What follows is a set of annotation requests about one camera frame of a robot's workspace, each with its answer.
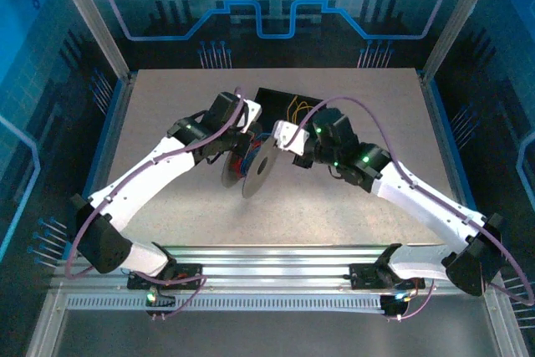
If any black two-compartment tray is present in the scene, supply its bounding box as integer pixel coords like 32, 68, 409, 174
253, 86, 331, 125

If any aluminium frame post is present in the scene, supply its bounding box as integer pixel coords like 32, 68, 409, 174
44, 0, 135, 82
419, 0, 506, 84

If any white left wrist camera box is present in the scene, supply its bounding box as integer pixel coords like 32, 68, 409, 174
239, 97, 264, 129

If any yellow cable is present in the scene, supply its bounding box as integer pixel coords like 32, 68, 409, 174
287, 94, 319, 125

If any slotted cable duct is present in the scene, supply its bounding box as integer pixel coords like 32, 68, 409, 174
65, 293, 388, 313

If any small black controller box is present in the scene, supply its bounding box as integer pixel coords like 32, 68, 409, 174
145, 288, 177, 319
380, 293, 410, 319

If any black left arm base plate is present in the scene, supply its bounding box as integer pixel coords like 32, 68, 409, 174
126, 263, 205, 291

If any aluminium front rail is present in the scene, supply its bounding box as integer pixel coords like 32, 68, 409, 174
49, 243, 509, 293

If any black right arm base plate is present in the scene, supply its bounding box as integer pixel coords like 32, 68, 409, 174
349, 262, 427, 291

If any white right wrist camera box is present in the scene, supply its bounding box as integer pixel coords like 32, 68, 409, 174
272, 119, 311, 156

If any grey lower shelf panel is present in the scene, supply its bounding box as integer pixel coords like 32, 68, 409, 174
53, 309, 502, 357

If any aluminium table side rail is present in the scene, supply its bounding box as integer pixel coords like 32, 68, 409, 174
62, 72, 137, 258

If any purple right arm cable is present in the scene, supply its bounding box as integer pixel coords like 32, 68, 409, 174
287, 94, 535, 322

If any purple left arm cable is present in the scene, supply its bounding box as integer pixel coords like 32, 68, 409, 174
64, 86, 246, 321

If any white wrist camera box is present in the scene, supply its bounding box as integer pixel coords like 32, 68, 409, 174
272, 119, 311, 156
239, 97, 264, 129

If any black cable spool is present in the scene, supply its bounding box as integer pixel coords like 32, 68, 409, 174
220, 122, 282, 200

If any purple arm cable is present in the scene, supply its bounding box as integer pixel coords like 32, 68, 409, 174
287, 94, 535, 322
64, 86, 246, 321

